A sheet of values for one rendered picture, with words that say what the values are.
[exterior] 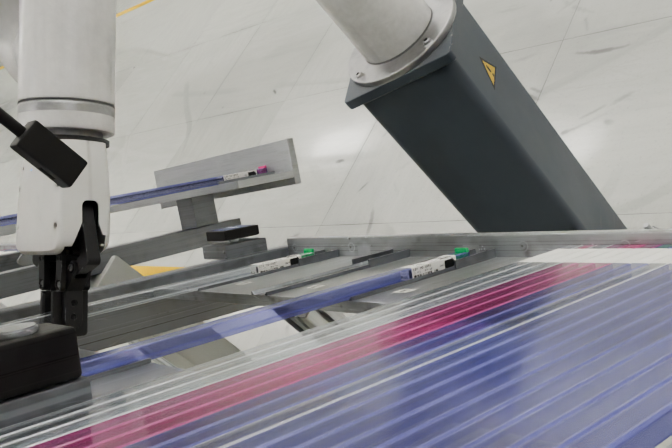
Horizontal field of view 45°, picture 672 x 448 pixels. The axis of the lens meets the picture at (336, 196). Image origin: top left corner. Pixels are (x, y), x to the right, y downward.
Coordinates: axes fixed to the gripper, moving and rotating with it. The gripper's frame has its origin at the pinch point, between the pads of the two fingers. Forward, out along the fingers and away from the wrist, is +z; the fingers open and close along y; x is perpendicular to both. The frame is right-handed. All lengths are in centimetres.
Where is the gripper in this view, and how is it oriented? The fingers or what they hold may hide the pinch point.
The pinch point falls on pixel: (63, 312)
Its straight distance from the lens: 77.4
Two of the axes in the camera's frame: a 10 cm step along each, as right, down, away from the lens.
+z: 0.1, 10.0, -0.6
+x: 7.4, 0.4, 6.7
